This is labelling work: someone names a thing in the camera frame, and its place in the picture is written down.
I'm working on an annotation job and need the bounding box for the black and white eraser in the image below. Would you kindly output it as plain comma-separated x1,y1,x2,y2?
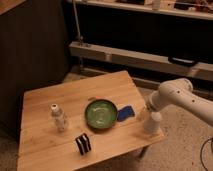
75,133,91,155

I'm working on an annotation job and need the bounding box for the green bowl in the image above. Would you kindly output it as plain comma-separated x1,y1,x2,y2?
85,99,118,129

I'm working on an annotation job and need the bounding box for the small clear plastic bottle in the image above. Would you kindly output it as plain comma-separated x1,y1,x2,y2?
51,104,68,132

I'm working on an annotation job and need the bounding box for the white ceramic cup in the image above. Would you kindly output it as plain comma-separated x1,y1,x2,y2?
144,112,162,134

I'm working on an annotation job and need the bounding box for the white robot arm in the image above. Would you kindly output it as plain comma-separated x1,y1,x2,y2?
147,78,213,127

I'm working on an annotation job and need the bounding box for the black case handle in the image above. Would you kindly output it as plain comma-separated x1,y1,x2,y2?
168,57,198,67

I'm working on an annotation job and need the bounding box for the wooden low table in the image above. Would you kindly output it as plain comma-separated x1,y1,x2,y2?
17,71,164,171

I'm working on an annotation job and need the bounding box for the wooden shelf board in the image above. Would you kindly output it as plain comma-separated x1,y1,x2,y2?
66,0,213,22

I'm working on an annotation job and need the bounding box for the metal stand pole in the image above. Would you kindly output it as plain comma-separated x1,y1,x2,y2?
72,0,83,46

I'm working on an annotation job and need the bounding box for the long grey case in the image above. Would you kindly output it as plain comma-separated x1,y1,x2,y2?
69,41,213,81

